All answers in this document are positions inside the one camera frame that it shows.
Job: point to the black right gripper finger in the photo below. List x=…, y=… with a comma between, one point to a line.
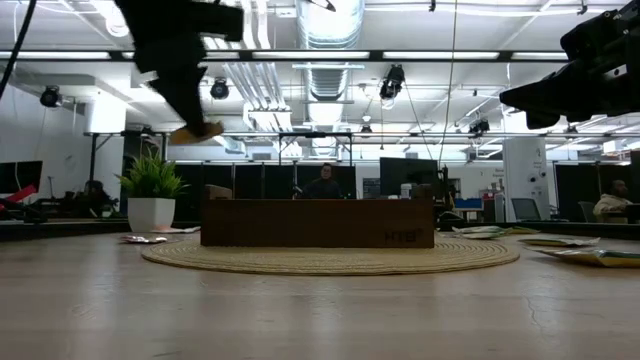
x=542, y=108
x=542, y=90

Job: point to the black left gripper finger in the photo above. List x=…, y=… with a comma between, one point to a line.
x=199, y=90
x=177, y=97

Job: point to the mango black tea packet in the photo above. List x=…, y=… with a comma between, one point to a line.
x=192, y=135

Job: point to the brown wooden tea box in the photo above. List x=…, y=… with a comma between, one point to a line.
x=320, y=225

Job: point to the green yellow tea packet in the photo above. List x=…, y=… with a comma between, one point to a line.
x=477, y=229
x=475, y=235
x=525, y=230
x=595, y=258
x=500, y=230
x=560, y=242

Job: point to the black ceiling spotlight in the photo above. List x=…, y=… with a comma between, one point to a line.
x=50, y=96
x=392, y=82
x=479, y=126
x=219, y=89

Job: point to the white pillar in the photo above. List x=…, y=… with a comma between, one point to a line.
x=525, y=175

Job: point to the grey office chair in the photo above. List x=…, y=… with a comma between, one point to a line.
x=526, y=209

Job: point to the long overhead light bar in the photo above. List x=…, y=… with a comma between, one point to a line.
x=310, y=55

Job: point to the green plant white pot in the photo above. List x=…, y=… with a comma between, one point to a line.
x=150, y=215

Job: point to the blue bin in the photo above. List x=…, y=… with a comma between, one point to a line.
x=467, y=204

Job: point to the black monitor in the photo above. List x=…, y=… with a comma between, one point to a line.
x=407, y=175
x=20, y=175

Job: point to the red bar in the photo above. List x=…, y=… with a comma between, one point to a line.
x=20, y=194

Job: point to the round woven placemat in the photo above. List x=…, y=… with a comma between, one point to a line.
x=320, y=260

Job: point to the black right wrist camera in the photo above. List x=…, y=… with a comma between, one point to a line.
x=582, y=40

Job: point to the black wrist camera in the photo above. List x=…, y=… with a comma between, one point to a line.
x=225, y=22
x=582, y=40

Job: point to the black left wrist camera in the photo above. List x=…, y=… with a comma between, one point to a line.
x=225, y=22

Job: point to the black partition wall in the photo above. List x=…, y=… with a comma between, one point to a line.
x=575, y=187
x=260, y=182

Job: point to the silver ventilation duct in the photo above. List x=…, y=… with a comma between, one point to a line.
x=327, y=82

